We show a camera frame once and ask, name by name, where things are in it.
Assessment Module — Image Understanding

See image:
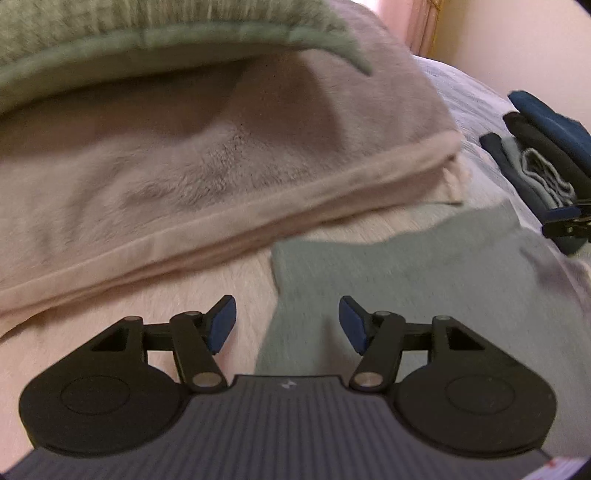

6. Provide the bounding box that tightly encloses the grey-green towel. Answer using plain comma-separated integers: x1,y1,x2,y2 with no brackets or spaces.
256,202,590,456

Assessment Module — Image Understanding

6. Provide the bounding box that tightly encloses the green checked pillow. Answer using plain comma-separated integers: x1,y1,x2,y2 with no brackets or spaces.
1,1,372,113

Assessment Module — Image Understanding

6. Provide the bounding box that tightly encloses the black folded garment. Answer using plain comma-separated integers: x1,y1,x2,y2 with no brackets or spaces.
503,112,591,200

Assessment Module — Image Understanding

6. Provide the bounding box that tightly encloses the navy folded garment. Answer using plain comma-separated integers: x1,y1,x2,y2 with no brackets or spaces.
508,90,591,176

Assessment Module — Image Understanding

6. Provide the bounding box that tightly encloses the dark navy bottom garment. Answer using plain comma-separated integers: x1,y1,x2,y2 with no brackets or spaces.
479,133,557,223

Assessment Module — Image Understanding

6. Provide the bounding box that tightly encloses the pink curtain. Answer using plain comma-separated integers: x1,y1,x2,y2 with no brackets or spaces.
377,0,463,58

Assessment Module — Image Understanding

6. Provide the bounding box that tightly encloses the folded pink-beige blanket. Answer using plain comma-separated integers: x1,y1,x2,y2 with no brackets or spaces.
1,1,466,331

